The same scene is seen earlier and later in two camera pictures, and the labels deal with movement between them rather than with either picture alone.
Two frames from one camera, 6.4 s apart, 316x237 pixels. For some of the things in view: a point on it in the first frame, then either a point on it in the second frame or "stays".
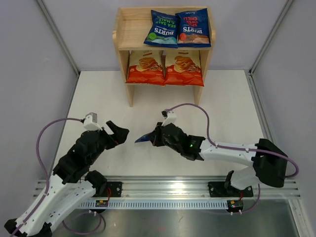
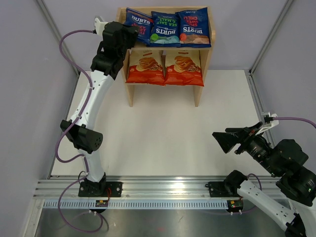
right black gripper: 155,136 -> 227,140
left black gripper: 120,135 -> 131,31
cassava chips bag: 146,67 stays
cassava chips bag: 183,67 stays
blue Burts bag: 194,29 stays
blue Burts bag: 145,137 -> 143,22
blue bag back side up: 163,31 stays
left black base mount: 99,182 stays
